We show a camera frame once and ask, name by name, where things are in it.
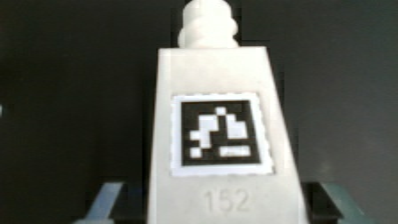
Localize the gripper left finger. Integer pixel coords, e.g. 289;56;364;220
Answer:
70;182;145;224

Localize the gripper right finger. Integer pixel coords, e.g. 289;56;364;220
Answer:
301;182;376;224

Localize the white stool leg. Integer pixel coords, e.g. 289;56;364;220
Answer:
147;0;308;224

